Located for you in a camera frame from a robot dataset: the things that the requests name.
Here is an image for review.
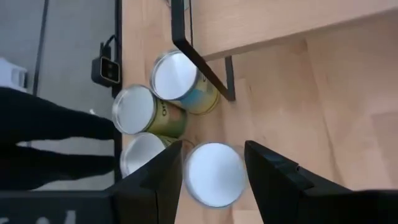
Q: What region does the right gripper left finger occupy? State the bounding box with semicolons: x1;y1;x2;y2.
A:
105;139;184;224

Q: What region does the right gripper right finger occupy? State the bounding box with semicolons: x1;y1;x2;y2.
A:
244;139;368;224

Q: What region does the silver lid tin can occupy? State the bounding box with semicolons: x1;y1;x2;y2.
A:
183;142;249;208

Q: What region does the green yellow labelled can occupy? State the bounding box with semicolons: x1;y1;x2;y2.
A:
111;84;188;138

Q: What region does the blue yellow carrots can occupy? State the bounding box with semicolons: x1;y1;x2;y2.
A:
149;49;221;115

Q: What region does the green labelled tin can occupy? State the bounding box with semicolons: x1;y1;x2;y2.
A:
119;132;183;179

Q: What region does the white box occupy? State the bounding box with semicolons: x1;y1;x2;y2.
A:
0;57;29;93

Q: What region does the black table-level camera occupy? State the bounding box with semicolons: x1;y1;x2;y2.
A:
91;55;121;88

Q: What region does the black aluminium table frame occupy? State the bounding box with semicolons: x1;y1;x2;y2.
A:
112;0;124;184

